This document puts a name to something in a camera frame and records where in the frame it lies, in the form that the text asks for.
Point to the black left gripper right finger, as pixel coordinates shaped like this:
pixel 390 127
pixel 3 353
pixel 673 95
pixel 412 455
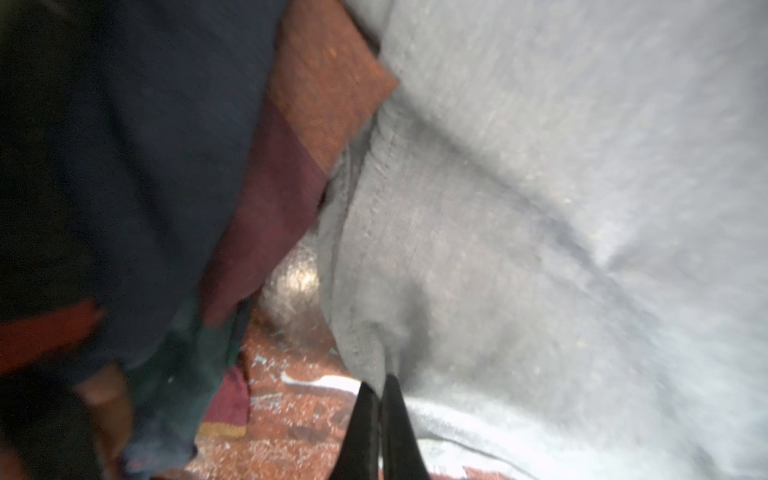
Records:
pixel 400 452

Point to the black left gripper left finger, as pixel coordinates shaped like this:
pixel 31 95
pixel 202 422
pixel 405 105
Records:
pixel 358 455

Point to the grey long sleeve shirt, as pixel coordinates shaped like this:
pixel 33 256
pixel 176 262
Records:
pixel 555 234

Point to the red black plaid shirt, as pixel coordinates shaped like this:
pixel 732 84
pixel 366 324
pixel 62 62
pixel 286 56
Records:
pixel 159 159

